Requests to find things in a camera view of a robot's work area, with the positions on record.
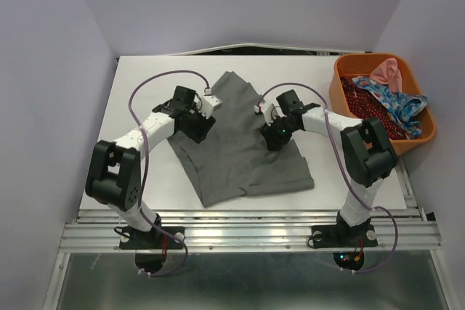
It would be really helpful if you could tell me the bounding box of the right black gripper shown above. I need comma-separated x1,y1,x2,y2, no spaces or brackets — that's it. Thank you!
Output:
259,114,297,152

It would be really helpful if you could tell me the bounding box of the grey skirt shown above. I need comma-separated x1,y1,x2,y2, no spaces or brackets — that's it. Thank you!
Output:
169,72,315,207

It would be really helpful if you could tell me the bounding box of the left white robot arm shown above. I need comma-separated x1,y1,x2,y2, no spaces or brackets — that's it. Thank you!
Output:
85,86,222,248

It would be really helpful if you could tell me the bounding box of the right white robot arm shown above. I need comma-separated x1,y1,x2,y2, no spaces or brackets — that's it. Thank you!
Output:
254,90,397,245

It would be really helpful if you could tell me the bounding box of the red dotted skirt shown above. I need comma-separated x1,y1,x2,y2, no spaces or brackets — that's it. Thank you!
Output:
341,78,405,140

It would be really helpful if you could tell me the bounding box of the orange plastic bin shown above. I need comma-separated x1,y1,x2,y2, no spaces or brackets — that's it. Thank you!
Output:
328,53,436,155

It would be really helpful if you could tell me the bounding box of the pink garment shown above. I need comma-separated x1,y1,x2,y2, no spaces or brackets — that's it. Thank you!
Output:
369,58,403,92

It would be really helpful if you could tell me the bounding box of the blue floral skirt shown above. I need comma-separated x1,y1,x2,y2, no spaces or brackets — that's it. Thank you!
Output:
348,76,428,139

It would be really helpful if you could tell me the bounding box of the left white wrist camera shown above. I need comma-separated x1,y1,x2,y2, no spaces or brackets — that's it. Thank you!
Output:
198,95,222,119

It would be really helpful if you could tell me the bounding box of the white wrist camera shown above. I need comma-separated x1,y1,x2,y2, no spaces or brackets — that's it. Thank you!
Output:
254,101,279,126
198,95,222,119

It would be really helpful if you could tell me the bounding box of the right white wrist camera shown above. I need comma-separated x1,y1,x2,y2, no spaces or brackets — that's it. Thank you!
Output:
254,101,279,126

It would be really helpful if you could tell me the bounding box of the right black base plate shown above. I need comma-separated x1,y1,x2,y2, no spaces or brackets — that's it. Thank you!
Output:
307,225,378,249

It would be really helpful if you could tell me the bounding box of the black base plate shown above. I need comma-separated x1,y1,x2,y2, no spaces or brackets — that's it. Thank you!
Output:
113,226,182,250
307,225,378,249

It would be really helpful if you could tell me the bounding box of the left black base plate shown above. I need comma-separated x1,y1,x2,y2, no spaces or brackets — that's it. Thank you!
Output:
113,226,182,250

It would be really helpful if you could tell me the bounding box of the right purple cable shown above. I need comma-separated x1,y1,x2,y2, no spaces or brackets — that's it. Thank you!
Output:
257,82,398,276

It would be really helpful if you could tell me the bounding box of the aluminium rail frame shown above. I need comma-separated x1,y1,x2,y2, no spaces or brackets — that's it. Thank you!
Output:
41,164,451,310

